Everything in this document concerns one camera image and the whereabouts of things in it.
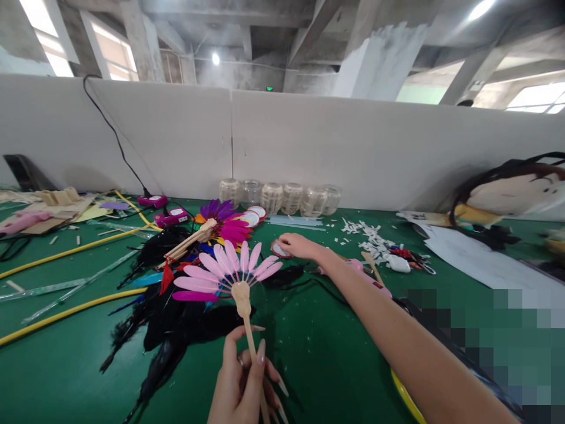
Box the white paper sheets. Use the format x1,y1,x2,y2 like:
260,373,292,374
399,211,565,293

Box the white partition panel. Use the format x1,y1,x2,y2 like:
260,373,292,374
0,73,565,212

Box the stack of red-rimmed lids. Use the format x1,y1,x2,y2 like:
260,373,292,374
240,205,268,228

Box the yellow hose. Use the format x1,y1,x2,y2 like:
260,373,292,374
0,222,156,280
0,287,149,348
390,368,427,424

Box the pink hot glue gun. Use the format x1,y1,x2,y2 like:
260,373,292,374
0,210,55,236
317,258,394,301

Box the plush doll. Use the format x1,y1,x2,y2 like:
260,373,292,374
449,151,565,241

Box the multicolour feather fan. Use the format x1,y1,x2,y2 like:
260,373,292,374
163,199,253,267

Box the window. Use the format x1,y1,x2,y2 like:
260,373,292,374
19,0,75,78
89,12,140,83
504,81,565,115

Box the black power cable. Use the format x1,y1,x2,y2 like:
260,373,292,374
82,74,154,200

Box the red tassel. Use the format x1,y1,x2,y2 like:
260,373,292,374
158,262,178,297

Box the yellow paper sheet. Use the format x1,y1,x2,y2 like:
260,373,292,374
72,203,115,224

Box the pile of cardboard pieces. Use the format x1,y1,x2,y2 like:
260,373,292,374
19,187,97,234

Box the black flat object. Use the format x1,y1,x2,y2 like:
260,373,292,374
2,153,59,193

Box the pile of white paper scraps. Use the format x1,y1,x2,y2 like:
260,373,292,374
334,218,394,262

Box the person's right hand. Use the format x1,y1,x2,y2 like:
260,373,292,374
278,233,328,262

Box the pink feather fan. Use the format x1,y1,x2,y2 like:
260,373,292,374
172,240,284,424

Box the row of glass jars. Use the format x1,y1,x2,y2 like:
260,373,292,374
219,178,343,218

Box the magenta feather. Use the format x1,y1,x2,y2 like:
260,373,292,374
171,290,220,304

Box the flat wooden stick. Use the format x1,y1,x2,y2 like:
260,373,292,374
361,251,385,286

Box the clear plastic strips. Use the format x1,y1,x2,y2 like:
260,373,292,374
0,220,153,326

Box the red-rimmed round lid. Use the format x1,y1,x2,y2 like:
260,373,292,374
270,238,297,260

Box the clear glue sticks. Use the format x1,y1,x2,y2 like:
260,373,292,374
264,214,328,232

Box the small scissors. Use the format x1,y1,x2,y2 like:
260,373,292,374
409,253,438,276

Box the blue feather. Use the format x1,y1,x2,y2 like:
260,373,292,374
131,271,168,289

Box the pile of black feathers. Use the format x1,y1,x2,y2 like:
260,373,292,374
99,226,311,420

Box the person's left hand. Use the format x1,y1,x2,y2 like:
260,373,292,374
207,326,290,424

